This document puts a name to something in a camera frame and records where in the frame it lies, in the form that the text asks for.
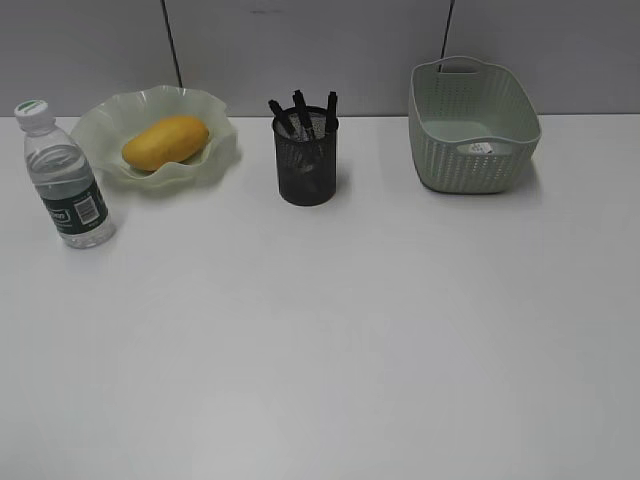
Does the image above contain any black marker pen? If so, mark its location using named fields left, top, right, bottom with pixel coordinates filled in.
left=292, top=90, right=315, bottom=141
left=325, top=91, right=338, bottom=136
left=268, top=100, right=297, bottom=138

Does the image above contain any yellow mango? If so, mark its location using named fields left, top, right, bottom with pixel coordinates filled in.
left=122, top=116, right=209, bottom=172

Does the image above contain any waste paper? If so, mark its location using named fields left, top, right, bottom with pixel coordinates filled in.
left=457, top=142, right=494, bottom=156

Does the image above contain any clear water bottle green label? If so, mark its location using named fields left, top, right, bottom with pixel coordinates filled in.
left=14, top=100, right=115, bottom=249

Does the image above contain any black mesh pen holder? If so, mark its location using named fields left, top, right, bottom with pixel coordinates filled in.
left=271, top=106, right=338, bottom=206

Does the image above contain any pale green woven basket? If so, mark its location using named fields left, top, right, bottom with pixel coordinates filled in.
left=408, top=56, right=541, bottom=195

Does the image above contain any pale green wavy plate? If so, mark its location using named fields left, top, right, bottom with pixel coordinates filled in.
left=71, top=85, right=241, bottom=193

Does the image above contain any black cable right wall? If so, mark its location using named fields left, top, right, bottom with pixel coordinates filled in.
left=441, top=0, right=457, bottom=59

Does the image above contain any black cable wall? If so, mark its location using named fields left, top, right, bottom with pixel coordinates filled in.
left=441, top=0, right=457, bottom=59
left=161, top=0, right=185, bottom=88

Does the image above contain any black cable left wall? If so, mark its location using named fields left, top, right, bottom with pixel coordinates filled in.
left=161, top=0, right=185, bottom=88

